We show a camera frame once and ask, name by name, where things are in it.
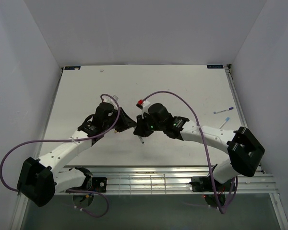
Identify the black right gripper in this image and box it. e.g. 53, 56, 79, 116
134, 112, 165, 138

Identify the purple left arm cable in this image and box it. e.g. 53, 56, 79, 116
0, 93, 120, 218

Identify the aluminium front rail frame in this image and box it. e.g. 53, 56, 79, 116
87, 166, 278, 195

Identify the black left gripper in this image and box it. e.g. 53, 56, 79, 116
103, 107, 137, 132

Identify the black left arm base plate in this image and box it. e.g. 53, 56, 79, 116
86, 177, 108, 193

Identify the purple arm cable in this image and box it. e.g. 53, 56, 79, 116
141, 90, 238, 215
0, 93, 120, 218

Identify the blue table sticker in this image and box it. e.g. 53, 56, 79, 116
206, 65, 224, 69
64, 66, 81, 70

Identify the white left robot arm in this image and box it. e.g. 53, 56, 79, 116
17, 102, 136, 207

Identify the thin purple pen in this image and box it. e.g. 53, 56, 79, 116
213, 107, 234, 115

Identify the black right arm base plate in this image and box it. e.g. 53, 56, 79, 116
189, 176, 233, 192

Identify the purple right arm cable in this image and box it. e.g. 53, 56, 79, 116
141, 90, 238, 215

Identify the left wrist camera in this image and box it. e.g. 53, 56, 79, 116
104, 95, 119, 104

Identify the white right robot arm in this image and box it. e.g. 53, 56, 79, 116
133, 101, 265, 190

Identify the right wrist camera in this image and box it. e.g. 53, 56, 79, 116
136, 100, 151, 116

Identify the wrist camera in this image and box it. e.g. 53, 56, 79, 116
136, 100, 151, 116
104, 95, 119, 104

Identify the left blue table sticker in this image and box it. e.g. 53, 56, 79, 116
64, 66, 81, 70

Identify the right blue table sticker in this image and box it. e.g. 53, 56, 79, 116
206, 65, 224, 69

